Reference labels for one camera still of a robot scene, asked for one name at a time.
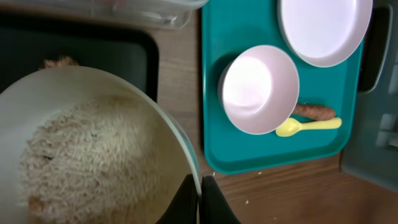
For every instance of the grey dishwasher rack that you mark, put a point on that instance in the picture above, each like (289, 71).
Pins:
(371, 152)

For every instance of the black waste tray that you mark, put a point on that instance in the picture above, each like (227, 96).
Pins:
(26, 41)

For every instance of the white bowl with rice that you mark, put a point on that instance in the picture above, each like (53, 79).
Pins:
(31, 101)

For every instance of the pile of rice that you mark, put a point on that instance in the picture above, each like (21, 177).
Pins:
(92, 158)

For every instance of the white round plate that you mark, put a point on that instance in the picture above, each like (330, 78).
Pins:
(324, 33)

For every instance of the pink bowl with food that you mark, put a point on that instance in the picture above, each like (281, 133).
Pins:
(259, 89)

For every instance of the teal plastic tray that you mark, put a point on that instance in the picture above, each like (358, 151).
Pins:
(229, 27)

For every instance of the clear plastic bin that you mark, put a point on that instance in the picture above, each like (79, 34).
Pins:
(163, 14)

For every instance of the yellow plastic spoon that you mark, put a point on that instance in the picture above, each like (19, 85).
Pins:
(292, 126)

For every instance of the brown food clump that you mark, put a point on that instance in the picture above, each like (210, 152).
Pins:
(62, 61)

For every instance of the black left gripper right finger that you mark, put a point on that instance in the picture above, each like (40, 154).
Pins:
(214, 208)

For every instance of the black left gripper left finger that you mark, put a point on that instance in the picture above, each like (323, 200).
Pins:
(184, 205)

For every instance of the orange carrot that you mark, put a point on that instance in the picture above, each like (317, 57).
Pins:
(314, 112)

